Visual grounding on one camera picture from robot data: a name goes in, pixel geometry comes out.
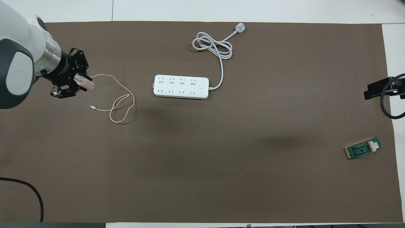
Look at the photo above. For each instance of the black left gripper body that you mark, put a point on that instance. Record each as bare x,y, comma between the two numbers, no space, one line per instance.
61,69

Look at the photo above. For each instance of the brown table mat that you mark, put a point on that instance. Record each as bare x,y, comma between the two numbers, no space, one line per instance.
202,183

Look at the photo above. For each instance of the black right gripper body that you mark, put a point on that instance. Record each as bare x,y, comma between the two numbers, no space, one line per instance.
399,91

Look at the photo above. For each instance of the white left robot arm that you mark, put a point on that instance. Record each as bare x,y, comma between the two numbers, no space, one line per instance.
19,63

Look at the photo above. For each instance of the green knife switch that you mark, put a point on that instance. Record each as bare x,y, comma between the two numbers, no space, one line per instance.
360,150

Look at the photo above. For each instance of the white power strip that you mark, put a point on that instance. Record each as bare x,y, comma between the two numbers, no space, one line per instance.
180,87

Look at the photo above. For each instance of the pink charger adapter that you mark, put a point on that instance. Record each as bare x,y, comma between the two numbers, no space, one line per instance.
88,85

